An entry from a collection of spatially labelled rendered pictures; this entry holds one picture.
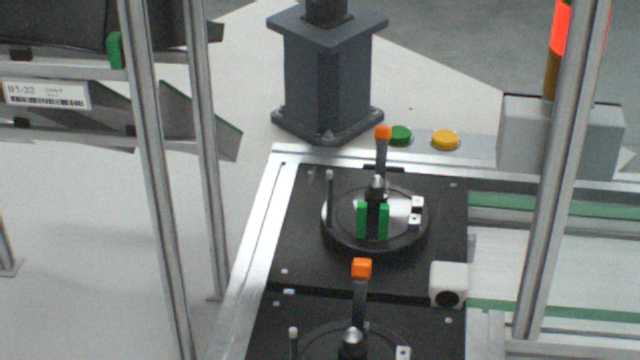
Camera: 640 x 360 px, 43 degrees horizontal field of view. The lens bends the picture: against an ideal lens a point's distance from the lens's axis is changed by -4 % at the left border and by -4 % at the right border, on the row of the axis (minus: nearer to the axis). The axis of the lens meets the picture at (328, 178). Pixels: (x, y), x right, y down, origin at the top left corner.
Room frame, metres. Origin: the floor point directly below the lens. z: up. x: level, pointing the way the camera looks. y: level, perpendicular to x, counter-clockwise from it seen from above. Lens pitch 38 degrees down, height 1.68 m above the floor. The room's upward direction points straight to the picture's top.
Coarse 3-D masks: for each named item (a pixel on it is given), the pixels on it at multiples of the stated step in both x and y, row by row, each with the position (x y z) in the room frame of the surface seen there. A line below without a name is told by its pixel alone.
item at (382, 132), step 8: (376, 128) 0.90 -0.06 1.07; (384, 128) 0.90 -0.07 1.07; (376, 136) 0.90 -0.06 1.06; (384, 136) 0.89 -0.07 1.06; (376, 144) 0.88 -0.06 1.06; (384, 144) 0.88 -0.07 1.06; (376, 152) 0.89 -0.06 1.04; (384, 152) 0.89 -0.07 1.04; (376, 160) 0.89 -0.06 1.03; (384, 160) 0.89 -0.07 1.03; (376, 168) 0.88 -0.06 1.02; (384, 168) 0.88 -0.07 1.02; (384, 176) 0.88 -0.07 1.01
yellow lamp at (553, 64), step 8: (552, 56) 0.68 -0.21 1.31; (560, 56) 0.67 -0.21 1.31; (552, 64) 0.68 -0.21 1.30; (560, 64) 0.67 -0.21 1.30; (552, 72) 0.67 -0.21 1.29; (544, 80) 0.69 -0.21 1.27; (552, 80) 0.67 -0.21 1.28; (544, 88) 0.68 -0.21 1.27; (552, 88) 0.67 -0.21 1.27; (552, 96) 0.67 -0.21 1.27
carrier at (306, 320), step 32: (256, 320) 0.66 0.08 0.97; (288, 320) 0.66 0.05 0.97; (320, 320) 0.66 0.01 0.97; (384, 320) 0.66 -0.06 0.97; (416, 320) 0.66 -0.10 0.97; (448, 320) 0.66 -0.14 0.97; (256, 352) 0.61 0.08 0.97; (288, 352) 0.61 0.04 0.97; (320, 352) 0.60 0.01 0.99; (352, 352) 0.57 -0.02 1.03; (384, 352) 0.60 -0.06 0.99; (416, 352) 0.61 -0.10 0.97; (448, 352) 0.61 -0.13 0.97
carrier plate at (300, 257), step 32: (320, 192) 0.90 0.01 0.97; (416, 192) 0.90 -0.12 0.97; (448, 192) 0.90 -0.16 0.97; (288, 224) 0.83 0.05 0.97; (448, 224) 0.83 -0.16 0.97; (288, 256) 0.77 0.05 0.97; (320, 256) 0.77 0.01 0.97; (416, 256) 0.77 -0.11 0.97; (448, 256) 0.77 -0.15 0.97; (288, 288) 0.72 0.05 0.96; (320, 288) 0.72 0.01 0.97; (352, 288) 0.72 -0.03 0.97; (384, 288) 0.71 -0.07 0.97; (416, 288) 0.71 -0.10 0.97
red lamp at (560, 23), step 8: (560, 8) 0.68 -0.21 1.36; (568, 8) 0.67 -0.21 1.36; (560, 16) 0.68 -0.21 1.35; (568, 16) 0.67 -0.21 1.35; (560, 24) 0.67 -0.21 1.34; (552, 32) 0.69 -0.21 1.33; (560, 32) 0.67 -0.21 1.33; (552, 40) 0.68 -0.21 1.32; (560, 40) 0.67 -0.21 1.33; (552, 48) 0.68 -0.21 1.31; (560, 48) 0.67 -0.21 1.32
